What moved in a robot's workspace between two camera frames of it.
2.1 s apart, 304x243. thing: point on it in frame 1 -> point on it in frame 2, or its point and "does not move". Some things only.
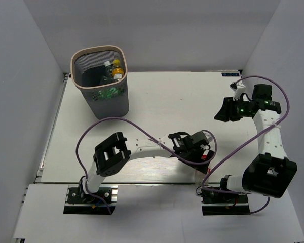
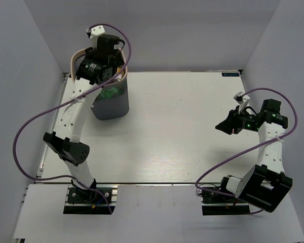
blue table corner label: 230,74 does not move
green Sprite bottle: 111,92 does not move
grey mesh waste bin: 107,101 does not move
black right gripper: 224,114 -> 232,121
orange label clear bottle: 118,72 does not move
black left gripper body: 196,155 -> 119,62
